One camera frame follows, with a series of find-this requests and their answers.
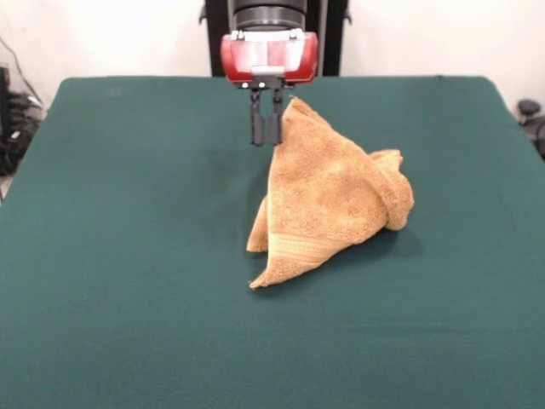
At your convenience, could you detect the dark green table cloth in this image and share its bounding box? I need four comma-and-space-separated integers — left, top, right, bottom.
0, 75, 545, 409

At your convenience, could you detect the tan terry towel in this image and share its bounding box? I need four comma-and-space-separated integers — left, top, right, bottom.
245, 95, 416, 291

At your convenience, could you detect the grey chair base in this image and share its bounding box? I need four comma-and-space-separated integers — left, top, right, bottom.
517, 99, 545, 161

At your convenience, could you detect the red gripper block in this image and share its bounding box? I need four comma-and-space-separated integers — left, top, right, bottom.
220, 29, 320, 148

